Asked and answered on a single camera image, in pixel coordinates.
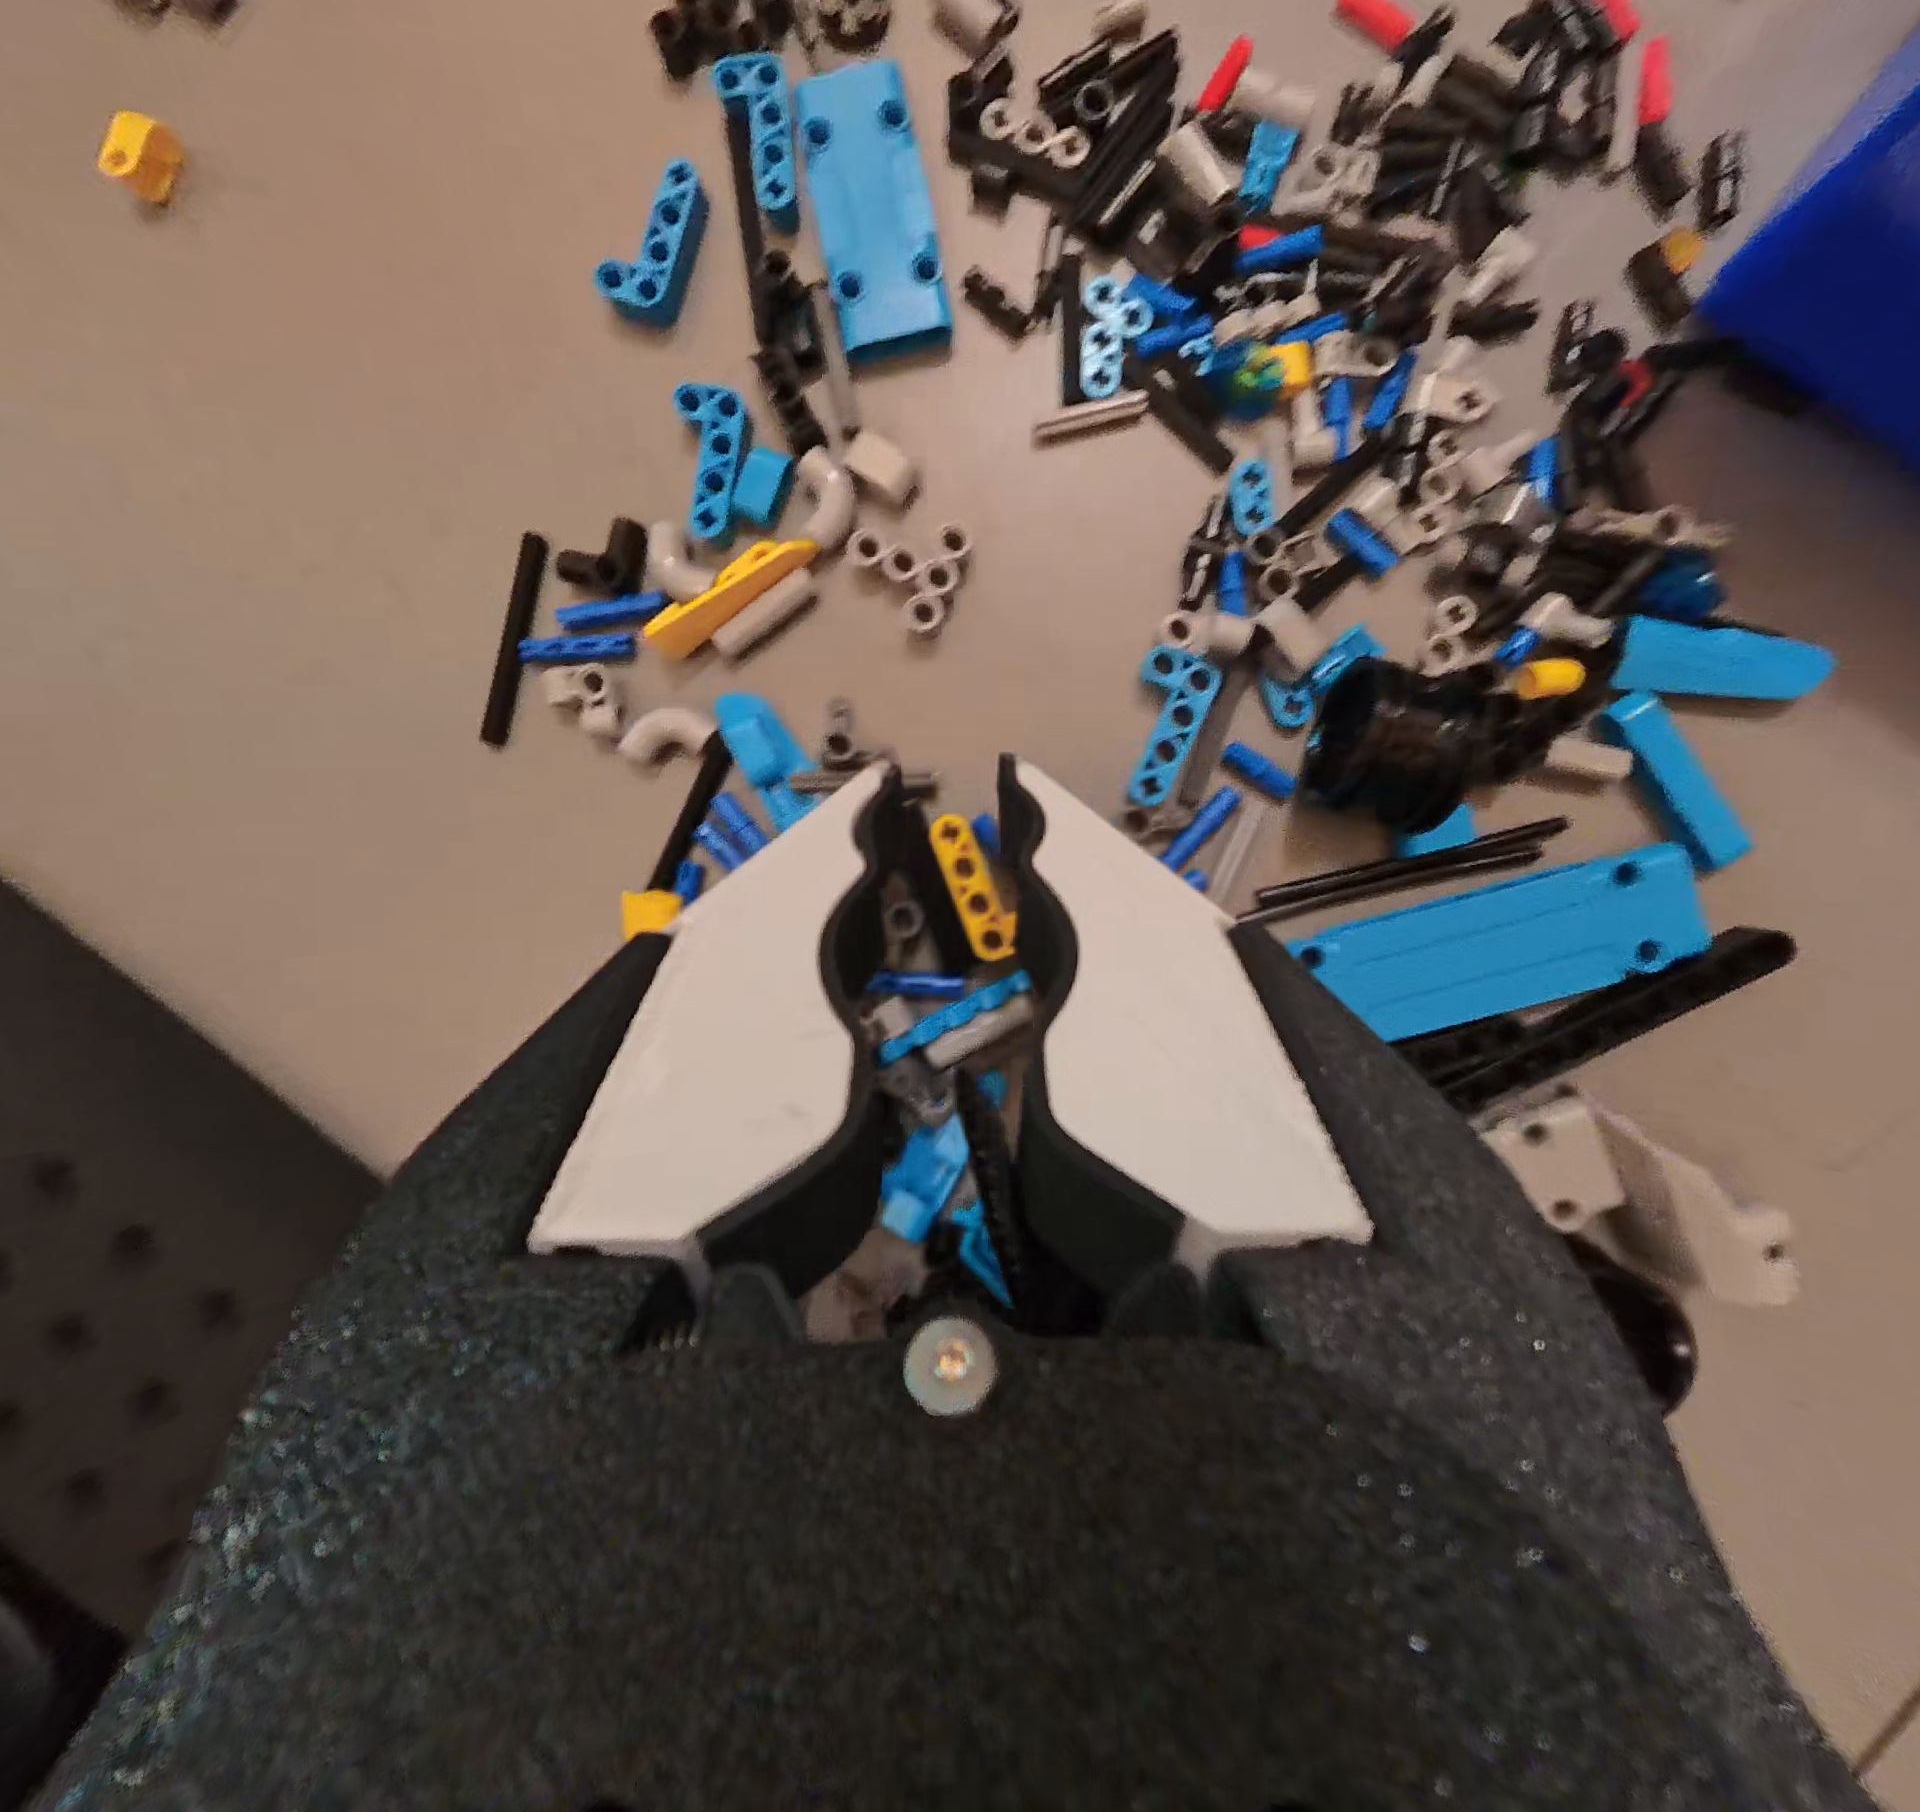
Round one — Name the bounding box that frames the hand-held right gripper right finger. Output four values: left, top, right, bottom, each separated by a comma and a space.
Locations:
995, 755, 1377, 1304

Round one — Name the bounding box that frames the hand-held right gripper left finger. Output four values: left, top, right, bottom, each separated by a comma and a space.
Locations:
526, 763, 904, 1304

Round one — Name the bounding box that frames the pile of building block pieces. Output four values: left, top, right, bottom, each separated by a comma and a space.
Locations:
478, 0, 1839, 1320

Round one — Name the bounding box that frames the grey desk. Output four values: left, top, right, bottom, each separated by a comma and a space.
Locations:
0, 0, 1920, 1812

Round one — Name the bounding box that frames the long blue panel piece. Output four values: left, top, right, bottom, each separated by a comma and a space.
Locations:
1288, 839, 1712, 1046

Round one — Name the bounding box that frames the long black holed beam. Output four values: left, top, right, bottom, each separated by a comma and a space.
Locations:
1395, 929, 1798, 1110

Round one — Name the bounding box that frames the grey panel piece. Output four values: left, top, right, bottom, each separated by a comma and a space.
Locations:
1477, 1084, 1802, 1311

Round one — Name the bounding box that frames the black spoked wheel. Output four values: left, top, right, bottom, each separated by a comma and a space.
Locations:
1576, 1241, 1705, 1416

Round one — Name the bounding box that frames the blue plastic bin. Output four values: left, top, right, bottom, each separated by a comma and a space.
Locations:
1696, 17, 1920, 449

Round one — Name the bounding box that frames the small yellow connector piece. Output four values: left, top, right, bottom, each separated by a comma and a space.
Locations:
97, 112, 186, 205

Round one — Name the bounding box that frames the black ring tyre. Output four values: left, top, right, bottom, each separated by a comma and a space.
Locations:
1299, 656, 1516, 824

